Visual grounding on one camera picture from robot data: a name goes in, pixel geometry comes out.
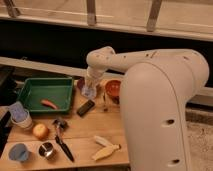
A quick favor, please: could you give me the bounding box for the black metal clip tool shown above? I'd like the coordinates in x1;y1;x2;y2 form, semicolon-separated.
53;118;68;132

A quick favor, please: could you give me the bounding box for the blue cloth in cup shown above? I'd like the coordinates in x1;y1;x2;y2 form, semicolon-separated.
8;101;27;122

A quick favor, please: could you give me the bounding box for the small steel cup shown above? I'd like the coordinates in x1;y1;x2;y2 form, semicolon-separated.
39;142;54;159

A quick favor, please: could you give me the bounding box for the black rectangular block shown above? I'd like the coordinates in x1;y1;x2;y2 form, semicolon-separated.
77;100;95;117

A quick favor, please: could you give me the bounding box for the blue plastic cup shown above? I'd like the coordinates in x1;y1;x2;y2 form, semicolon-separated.
8;143;30;162

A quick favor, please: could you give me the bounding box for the red yellow apple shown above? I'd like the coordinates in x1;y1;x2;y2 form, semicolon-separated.
33;123;49;140

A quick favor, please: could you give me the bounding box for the black handled knife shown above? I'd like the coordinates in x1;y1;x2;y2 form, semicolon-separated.
55;129;74;162

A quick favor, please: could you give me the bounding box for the yellow banana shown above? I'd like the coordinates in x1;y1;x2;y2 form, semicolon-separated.
92;145;121;161

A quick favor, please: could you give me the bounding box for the cream wooden piece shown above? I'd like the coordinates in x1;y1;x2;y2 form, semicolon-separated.
94;135;113;147

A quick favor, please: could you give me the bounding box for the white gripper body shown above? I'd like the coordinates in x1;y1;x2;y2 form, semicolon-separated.
85;67;103;89

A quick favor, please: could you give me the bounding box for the green plastic tray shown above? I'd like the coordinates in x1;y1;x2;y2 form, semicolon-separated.
17;77;74;114

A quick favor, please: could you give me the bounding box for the orange bowl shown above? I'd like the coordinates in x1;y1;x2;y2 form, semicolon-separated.
105;80;121;98

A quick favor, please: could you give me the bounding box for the blue grey towel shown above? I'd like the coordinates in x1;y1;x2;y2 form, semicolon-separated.
82;86;97;99

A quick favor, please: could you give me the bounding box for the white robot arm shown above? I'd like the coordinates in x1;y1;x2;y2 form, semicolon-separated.
86;47;209;171

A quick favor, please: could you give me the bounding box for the purple bowl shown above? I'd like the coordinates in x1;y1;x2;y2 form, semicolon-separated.
77;78;100;94

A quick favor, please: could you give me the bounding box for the orange carrot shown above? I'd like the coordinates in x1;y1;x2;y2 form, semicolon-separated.
41;99;58;110

